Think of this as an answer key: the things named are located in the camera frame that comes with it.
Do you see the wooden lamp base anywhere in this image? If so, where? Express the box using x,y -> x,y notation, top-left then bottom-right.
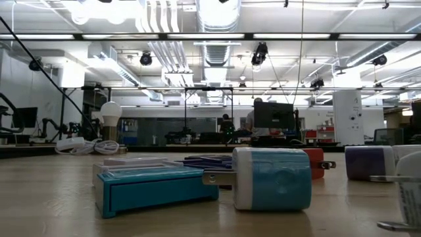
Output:
95,126 -> 129,155

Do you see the black computer monitor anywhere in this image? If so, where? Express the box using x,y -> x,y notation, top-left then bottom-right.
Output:
253,101 -> 295,130
12,107 -> 39,129

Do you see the large red wall charger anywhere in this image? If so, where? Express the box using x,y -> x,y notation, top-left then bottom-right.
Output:
301,147 -> 337,181

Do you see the silver ventilation duct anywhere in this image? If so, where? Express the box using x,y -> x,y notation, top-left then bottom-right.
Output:
196,0 -> 243,68

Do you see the black background table frame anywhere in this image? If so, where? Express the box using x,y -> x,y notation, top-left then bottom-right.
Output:
183,86 -> 235,145

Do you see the thin black cable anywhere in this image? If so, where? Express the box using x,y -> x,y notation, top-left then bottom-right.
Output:
0,15 -> 101,141

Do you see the teal plastic box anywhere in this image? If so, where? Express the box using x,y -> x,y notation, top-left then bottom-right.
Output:
95,165 -> 220,219

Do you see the small teal wall charger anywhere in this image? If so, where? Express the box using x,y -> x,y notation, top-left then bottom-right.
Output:
201,146 -> 313,212

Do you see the red storage shelf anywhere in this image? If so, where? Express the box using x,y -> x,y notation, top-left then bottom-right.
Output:
304,124 -> 337,144

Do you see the black metal table frame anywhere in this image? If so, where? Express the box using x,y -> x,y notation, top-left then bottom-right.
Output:
0,32 -> 421,159

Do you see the white light bulb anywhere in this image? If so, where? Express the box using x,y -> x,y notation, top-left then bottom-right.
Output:
99,101 -> 124,128

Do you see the blue-purple wall charger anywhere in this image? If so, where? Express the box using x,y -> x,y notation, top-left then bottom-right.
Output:
344,145 -> 397,182

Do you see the white lamp cable with switch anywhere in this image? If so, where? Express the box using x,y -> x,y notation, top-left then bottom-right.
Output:
54,136 -> 120,156

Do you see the white round pillar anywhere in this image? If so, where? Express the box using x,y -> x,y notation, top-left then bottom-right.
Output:
332,89 -> 366,146

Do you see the plain white box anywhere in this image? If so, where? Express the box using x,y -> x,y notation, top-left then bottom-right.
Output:
103,156 -> 169,165

